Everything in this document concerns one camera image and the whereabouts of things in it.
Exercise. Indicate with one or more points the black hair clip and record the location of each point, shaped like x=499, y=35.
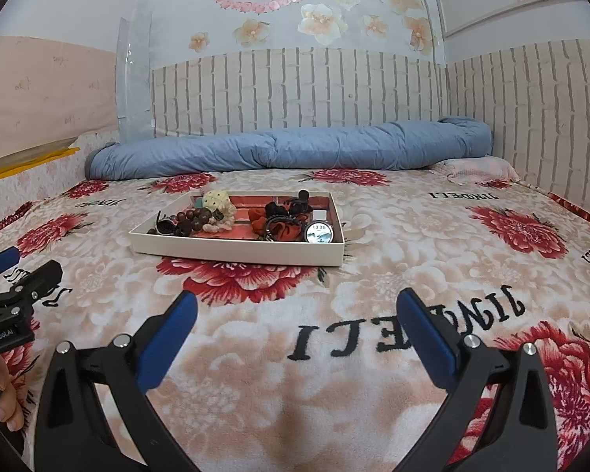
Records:
x=303, y=195

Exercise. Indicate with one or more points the clear plastic sheet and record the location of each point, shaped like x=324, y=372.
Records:
x=135, y=83

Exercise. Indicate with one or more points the yellow padded strip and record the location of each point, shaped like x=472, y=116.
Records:
x=19, y=164

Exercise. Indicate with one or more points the pink floral pillow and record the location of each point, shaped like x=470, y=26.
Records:
x=477, y=167

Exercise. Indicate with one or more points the brick pattern wall panel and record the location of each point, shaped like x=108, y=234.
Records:
x=545, y=118
x=300, y=93

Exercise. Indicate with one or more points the black scrunchie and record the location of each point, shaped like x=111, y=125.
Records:
x=275, y=208

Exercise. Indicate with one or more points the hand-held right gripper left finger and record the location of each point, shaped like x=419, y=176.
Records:
x=169, y=339

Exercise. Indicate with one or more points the red floral printed blanket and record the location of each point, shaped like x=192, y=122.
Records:
x=324, y=403

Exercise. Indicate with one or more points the black sunglasses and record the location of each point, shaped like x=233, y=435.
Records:
x=164, y=226

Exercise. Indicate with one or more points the person's left hand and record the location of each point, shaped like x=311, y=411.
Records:
x=5, y=383

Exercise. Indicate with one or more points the rust orange scrunchie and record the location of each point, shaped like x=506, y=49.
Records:
x=258, y=219

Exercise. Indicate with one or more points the white shallow box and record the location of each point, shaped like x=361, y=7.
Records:
x=236, y=250

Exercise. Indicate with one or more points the rolled blue quilt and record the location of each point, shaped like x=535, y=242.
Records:
x=275, y=150

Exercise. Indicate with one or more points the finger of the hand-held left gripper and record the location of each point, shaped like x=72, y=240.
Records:
x=0, y=261
x=42, y=278

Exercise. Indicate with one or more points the pink patterned wall panel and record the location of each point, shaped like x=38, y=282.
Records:
x=39, y=88

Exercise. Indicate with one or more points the pale floral cloth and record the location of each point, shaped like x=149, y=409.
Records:
x=29, y=191

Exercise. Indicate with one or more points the silver wristwatch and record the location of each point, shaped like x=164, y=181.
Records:
x=319, y=232

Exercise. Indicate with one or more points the cream organza scrunchie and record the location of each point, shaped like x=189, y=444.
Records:
x=216, y=201

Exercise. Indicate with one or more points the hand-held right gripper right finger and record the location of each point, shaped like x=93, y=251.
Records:
x=425, y=339

